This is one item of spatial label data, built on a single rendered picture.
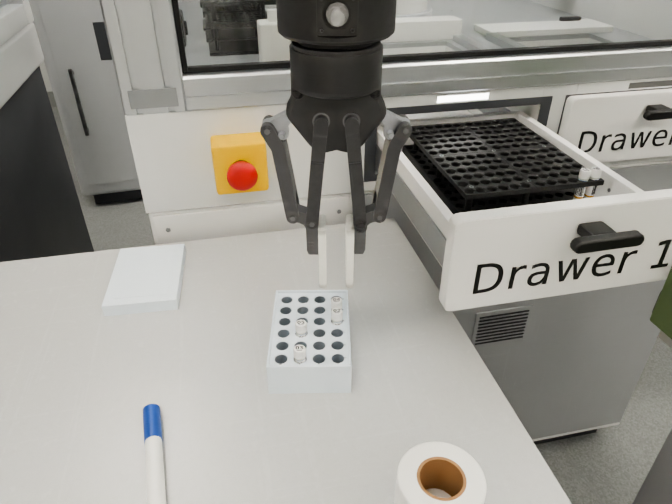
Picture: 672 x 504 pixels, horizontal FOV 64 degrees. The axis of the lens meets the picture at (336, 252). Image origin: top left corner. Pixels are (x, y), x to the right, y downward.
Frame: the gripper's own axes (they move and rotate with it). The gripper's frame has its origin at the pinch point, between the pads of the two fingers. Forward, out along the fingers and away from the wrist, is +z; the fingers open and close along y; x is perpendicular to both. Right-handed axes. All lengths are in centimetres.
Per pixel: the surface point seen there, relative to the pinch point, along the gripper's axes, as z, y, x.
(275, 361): 9.6, -6.2, -5.5
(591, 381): 63, 59, 41
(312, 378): 10.4, -2.4, -7.1
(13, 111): 13, -74, 80
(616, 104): -3, 44, 36
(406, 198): 2.6, 9.3, 16.3
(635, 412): 88, 83, 53
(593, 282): 5.5, 28.2, 1.9
